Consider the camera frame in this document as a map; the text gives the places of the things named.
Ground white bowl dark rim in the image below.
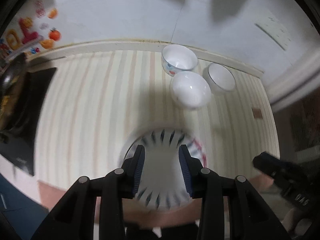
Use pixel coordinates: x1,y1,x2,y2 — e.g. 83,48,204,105
202,63,236,95

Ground white plate blue-grey rim stripes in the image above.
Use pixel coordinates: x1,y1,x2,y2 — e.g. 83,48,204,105
123,127,207,211

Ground plain white bowl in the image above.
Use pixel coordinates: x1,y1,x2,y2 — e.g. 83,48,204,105
170,71,212,111

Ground white bowl red blue dots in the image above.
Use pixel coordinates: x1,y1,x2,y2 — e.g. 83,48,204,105
161,44,198,76

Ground white gloved hand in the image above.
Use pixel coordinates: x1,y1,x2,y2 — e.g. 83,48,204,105
281,207,312,239

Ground brown label patch on mat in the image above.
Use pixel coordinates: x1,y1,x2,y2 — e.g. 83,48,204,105
252,107,263,119

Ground black induction cooktop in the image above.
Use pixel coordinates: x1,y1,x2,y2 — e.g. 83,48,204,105
1,68,57,176

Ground striped table mat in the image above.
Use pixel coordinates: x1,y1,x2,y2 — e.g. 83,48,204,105
24,41,281,230

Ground black frying pan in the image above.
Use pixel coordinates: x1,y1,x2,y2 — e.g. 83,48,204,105
1,53,27,131

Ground colourful fruit wall sticker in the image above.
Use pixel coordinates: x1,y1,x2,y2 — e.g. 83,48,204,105
1,0,62,61

